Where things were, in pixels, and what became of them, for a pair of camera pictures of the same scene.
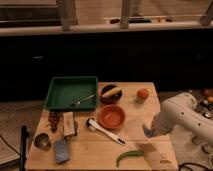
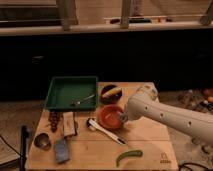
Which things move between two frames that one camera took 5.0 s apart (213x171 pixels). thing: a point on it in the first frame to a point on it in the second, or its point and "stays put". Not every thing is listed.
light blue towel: x=151 y=133 to x=122 y=116
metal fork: x=76 y=103 stays put
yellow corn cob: x=109 y=93 stays put
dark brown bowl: x=110 y=94 stays put
